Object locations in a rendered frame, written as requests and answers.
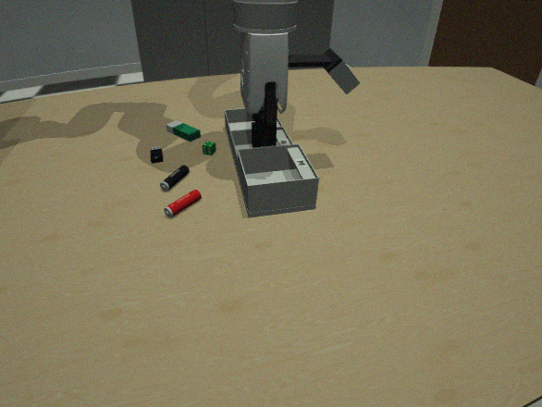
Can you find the green and white eraser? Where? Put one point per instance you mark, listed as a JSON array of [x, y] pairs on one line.
[[184, 131]]

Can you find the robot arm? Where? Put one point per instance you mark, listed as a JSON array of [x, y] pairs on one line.
[[282, 14]]

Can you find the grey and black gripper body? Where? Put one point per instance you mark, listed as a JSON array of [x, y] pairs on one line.
[[264, 57]]

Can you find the red battery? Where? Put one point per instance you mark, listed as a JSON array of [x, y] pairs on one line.
[[182, 203]]

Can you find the green die with white pips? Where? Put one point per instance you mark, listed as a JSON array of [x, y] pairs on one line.
[[209, 148]]

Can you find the black usb stick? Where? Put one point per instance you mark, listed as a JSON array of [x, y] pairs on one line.
[[156, 155]]

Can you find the grey rack of three bins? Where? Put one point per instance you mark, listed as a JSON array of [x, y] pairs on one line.
[[267, 174]]

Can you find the black battery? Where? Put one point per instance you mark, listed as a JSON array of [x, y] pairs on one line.
[[174, 178]]

